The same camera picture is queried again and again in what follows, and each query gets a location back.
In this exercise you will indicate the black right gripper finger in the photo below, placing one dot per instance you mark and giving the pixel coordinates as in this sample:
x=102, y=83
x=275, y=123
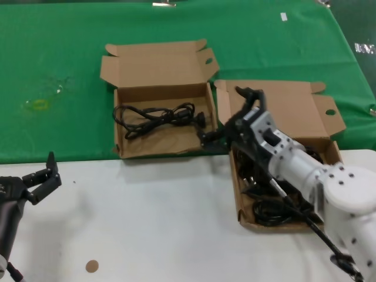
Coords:
x=211, y=141
x=251, y=94

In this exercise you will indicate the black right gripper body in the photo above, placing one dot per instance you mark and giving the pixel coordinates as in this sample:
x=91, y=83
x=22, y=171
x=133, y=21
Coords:
x=238, y=129

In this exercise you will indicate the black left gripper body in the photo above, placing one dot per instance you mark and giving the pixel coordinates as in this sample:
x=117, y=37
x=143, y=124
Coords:
x=11, y=189

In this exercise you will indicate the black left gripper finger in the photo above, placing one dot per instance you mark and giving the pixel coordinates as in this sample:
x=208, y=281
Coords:
x=35, y=176
x=47, y=189

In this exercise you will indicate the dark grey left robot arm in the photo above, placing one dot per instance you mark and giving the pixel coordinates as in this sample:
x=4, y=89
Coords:
x=7, y=226

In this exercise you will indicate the open brown cardboard box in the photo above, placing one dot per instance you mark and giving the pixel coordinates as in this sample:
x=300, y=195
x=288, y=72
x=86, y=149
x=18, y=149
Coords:
x=164, y=144
x=293, y=102

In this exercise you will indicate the yellow tape square outline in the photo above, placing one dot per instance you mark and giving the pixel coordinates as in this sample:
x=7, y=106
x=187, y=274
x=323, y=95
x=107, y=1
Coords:
x=39, y=101

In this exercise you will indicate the white tape strip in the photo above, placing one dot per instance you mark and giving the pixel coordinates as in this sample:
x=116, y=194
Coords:
x=282, y=16

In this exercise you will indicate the round brown cardboard disc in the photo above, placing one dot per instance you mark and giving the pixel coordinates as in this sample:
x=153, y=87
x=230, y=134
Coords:
x=91, y=266

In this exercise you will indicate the small white tape scrap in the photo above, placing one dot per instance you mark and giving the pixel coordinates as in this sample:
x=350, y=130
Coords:
x=58, y=89

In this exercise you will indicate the crumpled shiny foil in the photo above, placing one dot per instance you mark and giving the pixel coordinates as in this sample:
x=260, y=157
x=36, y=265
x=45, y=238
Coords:
x=365, y=48

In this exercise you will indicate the silver metal table clip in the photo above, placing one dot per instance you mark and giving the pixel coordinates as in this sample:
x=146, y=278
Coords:
x=373, y=111
x=164, y=3

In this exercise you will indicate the green tablecloth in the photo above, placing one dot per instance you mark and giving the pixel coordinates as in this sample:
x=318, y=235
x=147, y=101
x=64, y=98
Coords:
x=58, y=44

